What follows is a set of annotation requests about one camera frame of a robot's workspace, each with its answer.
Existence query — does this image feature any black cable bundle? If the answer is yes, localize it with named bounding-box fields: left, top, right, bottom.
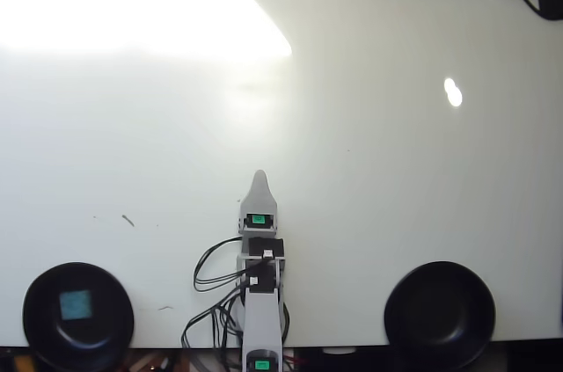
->
left=180, top=288, right=247, bottom=352

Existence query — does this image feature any black round bowl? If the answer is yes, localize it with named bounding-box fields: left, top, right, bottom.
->
left=383, top=260, right=497, bottom=371
left=22, top=261, right=135, bottom=372

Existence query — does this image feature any blue foam cube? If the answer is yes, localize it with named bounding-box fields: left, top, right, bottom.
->
left=59, top=288, right=95, bottom=322

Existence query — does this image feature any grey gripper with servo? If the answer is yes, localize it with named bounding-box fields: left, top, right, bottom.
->
left=238, top=169, right=280, bottom=235

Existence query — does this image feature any black servo cable loop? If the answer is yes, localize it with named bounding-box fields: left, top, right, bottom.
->
left=193, top=235, right=248, bottom=294

